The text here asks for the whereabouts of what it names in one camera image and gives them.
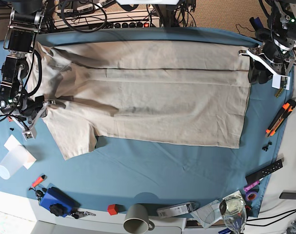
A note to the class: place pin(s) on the blue table cloth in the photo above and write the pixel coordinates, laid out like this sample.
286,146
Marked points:
154,174

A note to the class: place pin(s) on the beige T-shirt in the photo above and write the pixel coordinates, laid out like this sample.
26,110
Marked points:
178,92

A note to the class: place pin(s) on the small black screws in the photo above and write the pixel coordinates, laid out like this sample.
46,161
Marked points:
266,147

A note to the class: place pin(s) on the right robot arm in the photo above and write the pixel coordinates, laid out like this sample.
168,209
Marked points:
22,69

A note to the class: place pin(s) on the folded paper map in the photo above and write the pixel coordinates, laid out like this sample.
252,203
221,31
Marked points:
208,214

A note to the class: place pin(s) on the wine glass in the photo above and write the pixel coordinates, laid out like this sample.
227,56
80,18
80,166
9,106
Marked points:
233,213

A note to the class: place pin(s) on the grey ceramic mug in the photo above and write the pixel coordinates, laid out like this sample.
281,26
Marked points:
137,220

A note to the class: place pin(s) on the black white packaged item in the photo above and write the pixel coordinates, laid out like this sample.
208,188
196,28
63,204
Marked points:
177,210

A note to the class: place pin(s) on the blue box with knob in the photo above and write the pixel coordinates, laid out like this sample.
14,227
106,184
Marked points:
57,202

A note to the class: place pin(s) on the purple tape roll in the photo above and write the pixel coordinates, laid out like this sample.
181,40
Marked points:
251,195

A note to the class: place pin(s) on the black remote control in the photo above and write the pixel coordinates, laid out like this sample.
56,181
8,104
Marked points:
265,171

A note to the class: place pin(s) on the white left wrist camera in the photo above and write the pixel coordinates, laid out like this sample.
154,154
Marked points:
281,82

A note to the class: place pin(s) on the green yellow highlighter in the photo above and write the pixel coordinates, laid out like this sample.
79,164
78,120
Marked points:
278,93

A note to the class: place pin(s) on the black phone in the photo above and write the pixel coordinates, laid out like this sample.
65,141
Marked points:
288,195

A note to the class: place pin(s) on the purple pen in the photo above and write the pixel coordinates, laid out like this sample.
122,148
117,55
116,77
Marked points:
252,185

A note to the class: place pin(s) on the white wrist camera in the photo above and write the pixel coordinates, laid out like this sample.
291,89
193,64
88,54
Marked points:
29,134
281,82

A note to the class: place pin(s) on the black power strip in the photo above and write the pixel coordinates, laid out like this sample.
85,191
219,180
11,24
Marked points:
133,24

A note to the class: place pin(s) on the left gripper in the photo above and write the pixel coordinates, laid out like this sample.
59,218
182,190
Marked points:
271,57

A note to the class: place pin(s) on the orange marker pen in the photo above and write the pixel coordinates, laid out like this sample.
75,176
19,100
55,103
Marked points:
38,181

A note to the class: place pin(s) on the blue black handle tool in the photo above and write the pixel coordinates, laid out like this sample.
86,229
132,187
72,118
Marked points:
256,23

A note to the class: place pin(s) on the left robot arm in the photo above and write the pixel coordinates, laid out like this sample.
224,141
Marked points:
281,22

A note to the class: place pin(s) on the red cube block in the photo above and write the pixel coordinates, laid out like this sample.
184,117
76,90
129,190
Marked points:
112,209

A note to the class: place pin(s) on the translucent plastic cup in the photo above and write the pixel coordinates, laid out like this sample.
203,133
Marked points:
13,161

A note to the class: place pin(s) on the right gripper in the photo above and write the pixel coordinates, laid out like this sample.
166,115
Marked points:
34,108

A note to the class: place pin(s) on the orange black utility knife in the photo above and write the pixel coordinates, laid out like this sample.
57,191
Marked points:
280,117

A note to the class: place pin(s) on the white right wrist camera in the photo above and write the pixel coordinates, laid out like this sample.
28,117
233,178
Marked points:
29,134

